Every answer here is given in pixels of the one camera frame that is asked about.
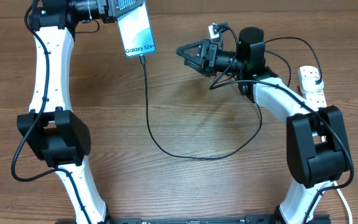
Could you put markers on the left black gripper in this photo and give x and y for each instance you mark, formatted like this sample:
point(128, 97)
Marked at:
point(110, 17)

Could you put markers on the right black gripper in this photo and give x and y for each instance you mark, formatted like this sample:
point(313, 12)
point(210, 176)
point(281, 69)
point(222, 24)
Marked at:
point(207, 52)

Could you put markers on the Samsung Galaxy smartphone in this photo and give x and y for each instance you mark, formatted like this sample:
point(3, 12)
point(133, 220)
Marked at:
point(136, 32)

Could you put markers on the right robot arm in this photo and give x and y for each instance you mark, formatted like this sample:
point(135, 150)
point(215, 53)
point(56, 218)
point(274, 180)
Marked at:
point(318, 155)

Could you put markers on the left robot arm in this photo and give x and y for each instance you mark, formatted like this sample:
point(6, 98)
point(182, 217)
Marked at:
point(50, 128)

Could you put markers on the white USB charger plug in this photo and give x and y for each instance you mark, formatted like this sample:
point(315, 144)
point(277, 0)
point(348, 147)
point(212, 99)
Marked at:
point(309, 85)

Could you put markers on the white power strip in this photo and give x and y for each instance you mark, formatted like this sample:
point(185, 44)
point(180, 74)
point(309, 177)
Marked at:
point(317, 98)

